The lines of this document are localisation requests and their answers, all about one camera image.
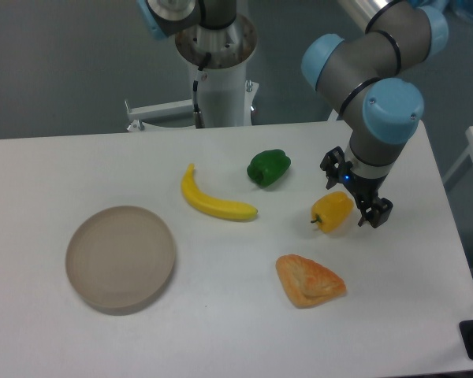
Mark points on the beige round plate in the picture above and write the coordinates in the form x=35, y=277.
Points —
x=120, y=259

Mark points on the yellow bell pepper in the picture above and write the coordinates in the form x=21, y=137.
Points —
x=330, y=211

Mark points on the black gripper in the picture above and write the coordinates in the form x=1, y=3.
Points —
x=374, y=210

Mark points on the white metal base bracket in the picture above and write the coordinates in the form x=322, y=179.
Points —
x=146, y=118

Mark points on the green bell pepper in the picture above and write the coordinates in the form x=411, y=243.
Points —
x=268, y=167

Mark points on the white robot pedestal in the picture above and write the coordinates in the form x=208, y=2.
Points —
x=217, y=67

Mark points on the triangular pastry turnover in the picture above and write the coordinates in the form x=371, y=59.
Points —
x=307, y=283

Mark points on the yellow banana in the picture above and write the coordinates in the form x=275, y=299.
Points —
x=215, y=207

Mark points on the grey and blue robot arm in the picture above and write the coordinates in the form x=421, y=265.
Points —
x=359, y=79

